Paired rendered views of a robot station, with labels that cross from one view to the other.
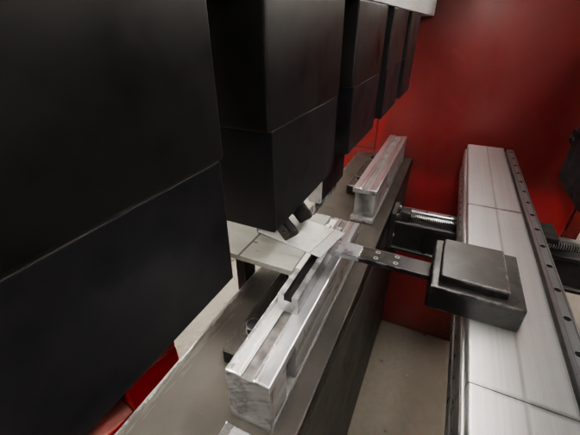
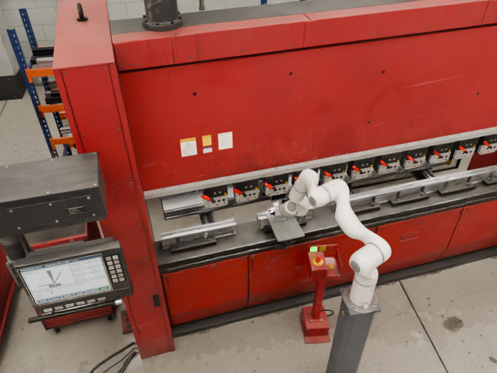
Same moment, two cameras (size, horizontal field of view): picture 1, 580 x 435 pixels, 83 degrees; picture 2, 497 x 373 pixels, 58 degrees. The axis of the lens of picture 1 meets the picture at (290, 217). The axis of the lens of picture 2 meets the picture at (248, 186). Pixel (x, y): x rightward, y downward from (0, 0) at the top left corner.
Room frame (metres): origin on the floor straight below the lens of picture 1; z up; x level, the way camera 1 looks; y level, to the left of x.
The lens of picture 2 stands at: (2.07, 1.51, 3.12)
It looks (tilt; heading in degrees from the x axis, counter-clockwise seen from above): 41 degrees down; 229
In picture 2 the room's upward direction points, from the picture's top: straight up
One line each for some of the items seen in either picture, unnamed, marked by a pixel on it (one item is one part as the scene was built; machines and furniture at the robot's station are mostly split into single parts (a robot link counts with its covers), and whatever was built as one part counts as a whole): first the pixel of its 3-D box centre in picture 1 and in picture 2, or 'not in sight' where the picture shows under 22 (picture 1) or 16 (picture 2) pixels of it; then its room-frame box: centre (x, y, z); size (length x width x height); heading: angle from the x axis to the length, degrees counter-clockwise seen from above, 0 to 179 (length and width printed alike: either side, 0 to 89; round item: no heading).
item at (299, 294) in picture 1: (313, 263); not in sight; (0.42, -0.04, 0.99); 0.20 x 0.03 x 0.03; 155
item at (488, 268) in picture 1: (417, 262); (271, 194); (0.39, -0.19, 1.01); 0.26 x 0.12 x 0.05; 65
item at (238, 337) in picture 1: (282, 296); (285, 225); (0.45, 0.01, 0.89); 0.30 x 0.05 x 0.03; 155
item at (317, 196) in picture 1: (327, 172); (278, 195); (0.46, -0.06, 1.13); 0.10 x 0.02 x 0.10; 155
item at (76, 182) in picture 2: not in sight; (62, 246); (1.80, -0.15, 1.53); 0.51 x 0.25 x 0.85; 154
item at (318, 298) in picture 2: not in sight; (319, 294); (0.39, 0.34, 0.39); 0.05 x 0.05 x 0.54; 54
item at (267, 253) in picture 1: (247, 225); (285, 224); (0.52, 0.08, 1.00); 0.26 x 0.18 x 0.01; 65
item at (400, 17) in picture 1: (371, 62); (245, 186); (0.66, -0.15, 1.26); 0.15 x 0.09 x 0.17; 155
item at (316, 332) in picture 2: not in sight; (315, 324); (0.41, 0.37, 0.06); 0.25 x 0.20 x 0.12; 54
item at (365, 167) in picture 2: not in sight; (360, 165); (-0.06, 0.19, 1.26); 0.15 x 0.09 x 0.17; 155
